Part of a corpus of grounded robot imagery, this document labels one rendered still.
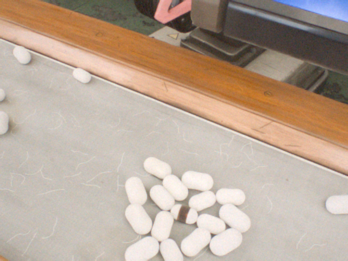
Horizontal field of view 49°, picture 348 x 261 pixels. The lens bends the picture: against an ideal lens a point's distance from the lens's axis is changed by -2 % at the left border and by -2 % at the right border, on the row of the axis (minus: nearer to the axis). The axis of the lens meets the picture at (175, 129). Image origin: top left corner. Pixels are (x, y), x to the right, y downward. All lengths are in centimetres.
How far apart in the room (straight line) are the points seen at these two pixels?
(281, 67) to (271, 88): 57
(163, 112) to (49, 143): 17
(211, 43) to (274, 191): 69
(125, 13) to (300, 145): 190
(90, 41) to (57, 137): 20
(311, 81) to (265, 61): 22
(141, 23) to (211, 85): 168
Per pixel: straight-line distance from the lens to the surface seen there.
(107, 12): 236
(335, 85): 199
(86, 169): 50
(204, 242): 42
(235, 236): 42
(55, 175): 50
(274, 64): 116
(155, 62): 61
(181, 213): 43
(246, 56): 113
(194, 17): 16
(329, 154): 54
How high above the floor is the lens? 112
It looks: 46 degrees down
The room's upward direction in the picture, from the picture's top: 3 degrees clockwise
